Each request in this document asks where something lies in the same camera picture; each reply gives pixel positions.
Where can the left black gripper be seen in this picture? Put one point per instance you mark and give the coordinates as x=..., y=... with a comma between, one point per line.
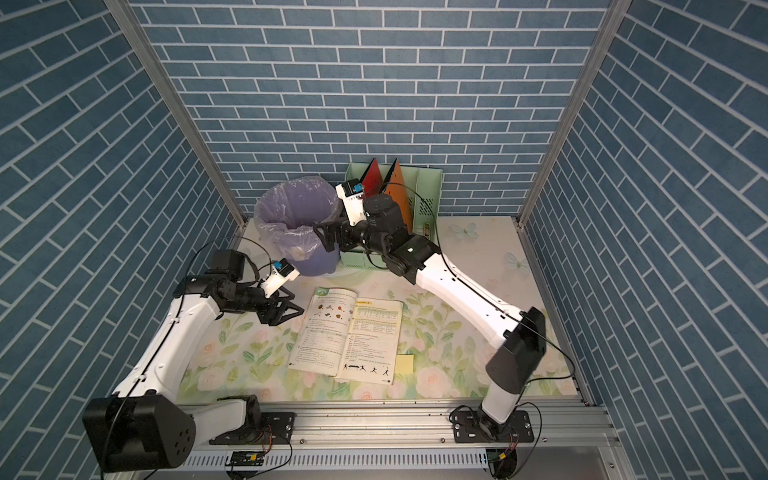
x=277, y=315

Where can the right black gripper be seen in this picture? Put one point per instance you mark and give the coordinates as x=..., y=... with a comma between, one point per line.
x=335, y=235

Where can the English textbook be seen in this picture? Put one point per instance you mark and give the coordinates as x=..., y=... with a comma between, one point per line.
x=348, y=337

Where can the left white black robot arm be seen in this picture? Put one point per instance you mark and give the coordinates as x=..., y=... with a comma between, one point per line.
x=141, y=425

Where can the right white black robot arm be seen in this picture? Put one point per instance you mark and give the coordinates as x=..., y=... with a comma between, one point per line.
x=518, y=336

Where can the yellow sticky note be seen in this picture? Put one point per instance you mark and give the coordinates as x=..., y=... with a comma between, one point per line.
x=404, y=364

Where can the orange folder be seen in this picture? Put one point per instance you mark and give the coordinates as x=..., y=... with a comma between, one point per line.
x=395, y=186

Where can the red folder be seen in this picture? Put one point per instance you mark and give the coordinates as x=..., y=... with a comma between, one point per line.
x=371, y=179

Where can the green file organizer rack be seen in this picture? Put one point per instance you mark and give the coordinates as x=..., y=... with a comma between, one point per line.
x=423, y=189

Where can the purple trash bin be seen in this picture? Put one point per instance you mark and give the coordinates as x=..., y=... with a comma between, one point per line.
x=287, y=215

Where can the small black circuit board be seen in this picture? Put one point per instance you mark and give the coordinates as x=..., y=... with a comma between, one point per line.
x=249, y=459

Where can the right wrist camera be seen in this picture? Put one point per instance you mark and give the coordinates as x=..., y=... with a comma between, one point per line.
x=351, y=193

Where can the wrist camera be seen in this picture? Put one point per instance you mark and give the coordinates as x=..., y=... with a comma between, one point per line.
x=282, y=271
x=351, y=193

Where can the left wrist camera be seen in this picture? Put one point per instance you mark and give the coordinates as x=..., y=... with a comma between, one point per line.
x=282, y=271

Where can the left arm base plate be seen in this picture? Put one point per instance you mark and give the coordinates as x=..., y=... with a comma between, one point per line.
x=273, y=428

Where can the aluminium rail frame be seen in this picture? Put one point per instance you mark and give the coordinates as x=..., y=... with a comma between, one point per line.
x=412, y=440

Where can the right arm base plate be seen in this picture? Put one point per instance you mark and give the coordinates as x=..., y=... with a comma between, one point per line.
x=474, y=426

